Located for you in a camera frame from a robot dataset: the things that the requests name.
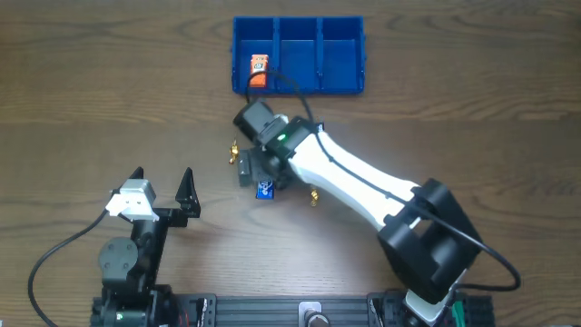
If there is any blue candy pack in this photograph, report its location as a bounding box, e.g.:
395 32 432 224
255 179 276 201

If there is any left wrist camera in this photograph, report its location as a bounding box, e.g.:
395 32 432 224
104 178 161 223

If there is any black cable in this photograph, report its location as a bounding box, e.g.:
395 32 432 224
26 208 111 327
244 70 522 292

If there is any orange candy box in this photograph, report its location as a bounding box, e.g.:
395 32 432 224
249 54 270 89

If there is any mounting rail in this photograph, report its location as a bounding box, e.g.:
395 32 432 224
90 293 495 327

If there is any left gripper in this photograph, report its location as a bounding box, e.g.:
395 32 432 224
128 165 202 229

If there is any blue tray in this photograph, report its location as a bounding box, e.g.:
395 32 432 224
231 15 367 96

